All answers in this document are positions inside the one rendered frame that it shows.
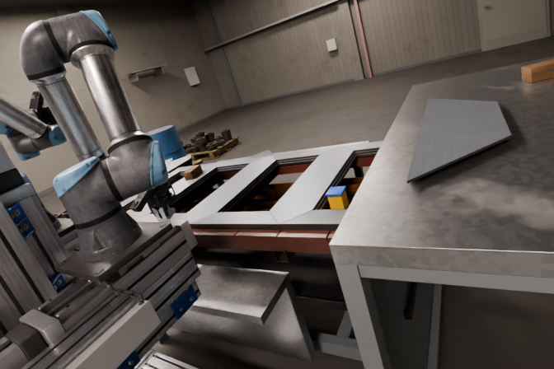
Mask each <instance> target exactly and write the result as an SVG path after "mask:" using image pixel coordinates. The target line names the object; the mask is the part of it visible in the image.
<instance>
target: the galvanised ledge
mask: <svg viewBox="0 0 554 369"><path fill-rule="evenodd" d="M197 265H198V268H199V270H200V272H201V275H200V276H199V277H198V278H197V279H196V280H195V281H196V283H197V286H198V288H199V290H200V293H201V295H200V297H199V298H198V300H197V301H196V302H195V303H194V304H193V305H192V306H191V307H190V309H189V310H188V311H194V312H199V313H204V314H208V315H216V316H220V317H224V318H229V319H233V320H241V321H246V322H250V323H254V324H258V325H264V323H265V322H266V320H267V318H268V317H269V315H270V313H271V311H272V310H273V309H274V307H275V305H276V303H277V301H278V300H279V298H280V297H281V295H282V293H283V292H284V289H285V288H286V287H287V285H288V284H289V281H290V280H291V278H290V276H289V272H280V271H270V270H261V269H243V268H234V267H223V266H214V265H205V264H197Z"/></svg>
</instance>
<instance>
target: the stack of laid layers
mask: <svg viewBox="0 0 554 369"><path fill-rule="evenodd" d="M379 148H380V147H377V148H370V149H364V150H356V151H353V152H352V153H351V155H350V157H349V158H348V159H347V161H346V162H345V164H344V165H343V166H342V168H341V169H340V171H339V172H338V174H337V175H336V177H335V179H334V180H333V181H332V182H331V184H330V185H329V187H328V188H327V190H326V191H325V193H324V194H323V195H322V197H321V198H320V200H319V201H318V203H317V204H316V206H315V207H314V209H313V210H320V209H324V207H325V206H326V205H327V203H328V202H329V201H328V197H326V195H325V194H326V192H327V191H328V189H329V188H330V187H336V186H339V184H340V182H341V181H342V180H343V179H344V177H345V175H346V173H347V172H348V170H349V169H350V167H351V166H352V164H353V163H354V161H355V159H356V158H357V157H361V156H375V155H377V153H378V150H379ZM318 156H319V155H316V156H302V157H295V158H289V159H281V160H276V161H275V162H273V163H272V164H271V165H270V166H269V167H268V168H266V169H265V170H264V171H263V172H262V173H261V174H260V175H258V176H257V177H256V178H255V179H254V180H253V181H252V182H251V183H250V184H249V185H248V186H247V187H245V188H244V189H243V190H242V191H241V192H240V193H239V194H237V195H236V196H235V197H234V198H233V199H231V200H230V201H229V202H228V203H227V204H226V205H225V206H223V207H222V208H221V209H220V210H219V211H218V212H217V213H221V212H230V211H231V210H232V209H233V208H234V207H235V206H236V205H237V204H238V203H240V202H241V201H242V200H243V199H244V198H245V197H246V196H247V195H248V194H249V193H250V192H251V191H252V190H253V189H254V188H255V187H256V186H257V185H258V184H259V183H260V182H261V181H263V180H264V179H265V178H266V177H267V176H268V175H269V174H270V173H271V172H272V171H274V170H275V169H276V168H277V167H278V166H284V165H292V164H300V163H308V162H314V161H315V160H316V158H317V157H318ZM249 164H250V163H247V164H241V165H234V166H220V167H216V168H214V169H213V170H212V171H210V172H209V173H208V174H206V175H204V176H203V177H202V178H200V179H199V180H197V181H196V182H194V183H193V184H192V185H190V186H189V187H187V188H186V189H184V190H183V191H181V192H180V193H179V194H177V195H176V197H174V198H173V199H171V200H169V201H168V202H166V203H167V204H168V206H169V207H171V206H172V205H174V204H175V203H177V202H178V201H180V200H181V199H183V198H184V197H185V196H186V195H187V194H189V193H190V192H192V191H193V190H195V189H196V188H198V187H199V186H201V185H202V184H203V183H204V182H205V181H207V180H209V179H210V178H211V177H213V176H214V175H216V174H217V173H219V172H224V171H232V170H242V169H243V168H244V167H246V166H247V165H249ZM183 173H184V171H180V172H178V173H177V174H175V175H173V176H172V177H170V178H169V179H168V180H167V183H168V184H170V183H172V182H173V181H175V180H177V179H178V178H180V177H181V176H183ZM133 202H134V200H133V201H132V202H130V203H128V204H126V205H124V206H123V209H124V210H125V211H126V212H127V211H128V210H130V207H131V205H132V204H133ZM339 225H340V224H279V223H278V224H190V227H191V229H240V230H241V229H244V230H281V231H282V230H323V231H336V230H337V228H338V226H339Z"/></svg>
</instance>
